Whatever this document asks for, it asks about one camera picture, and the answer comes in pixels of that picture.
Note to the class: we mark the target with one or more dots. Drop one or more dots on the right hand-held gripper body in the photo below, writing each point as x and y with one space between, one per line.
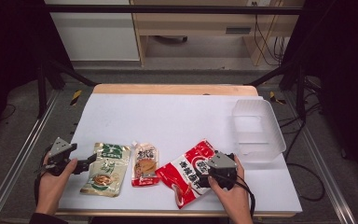
222 161

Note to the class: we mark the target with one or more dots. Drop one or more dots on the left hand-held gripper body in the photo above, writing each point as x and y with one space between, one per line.
60 148

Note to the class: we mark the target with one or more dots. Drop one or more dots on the green and beige food packet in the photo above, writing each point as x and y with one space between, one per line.
107 174

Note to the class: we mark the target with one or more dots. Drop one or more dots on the red and white snack packet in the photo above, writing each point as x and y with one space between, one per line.
180 174

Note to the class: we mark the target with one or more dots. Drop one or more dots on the clear plastic container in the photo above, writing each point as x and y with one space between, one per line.
258 130

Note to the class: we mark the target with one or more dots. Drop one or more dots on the small orange sauce pouch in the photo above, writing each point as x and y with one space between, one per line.
145 165

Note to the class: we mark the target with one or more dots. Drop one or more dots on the person's right hand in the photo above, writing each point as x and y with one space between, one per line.
236 202

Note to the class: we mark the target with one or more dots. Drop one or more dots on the person's left hand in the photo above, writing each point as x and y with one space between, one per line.
51 189

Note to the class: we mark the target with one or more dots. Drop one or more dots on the yellow and black tape strip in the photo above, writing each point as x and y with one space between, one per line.
76 97
275 98

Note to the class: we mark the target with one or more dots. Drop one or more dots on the white table sheet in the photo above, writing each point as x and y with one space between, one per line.
167 121

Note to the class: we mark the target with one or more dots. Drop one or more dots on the black metal stand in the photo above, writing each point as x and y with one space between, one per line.
42 90
300 90

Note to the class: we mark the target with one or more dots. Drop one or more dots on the black curtain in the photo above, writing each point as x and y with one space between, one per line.
345 62
9 46

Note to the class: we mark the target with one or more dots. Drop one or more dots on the white cabinet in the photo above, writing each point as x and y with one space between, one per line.
96 34

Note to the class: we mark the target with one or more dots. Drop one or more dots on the light wooden desk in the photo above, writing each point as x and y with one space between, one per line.
199 21

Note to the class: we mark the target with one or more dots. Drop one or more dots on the black horizontal frame bar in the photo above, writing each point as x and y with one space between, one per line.
167 9

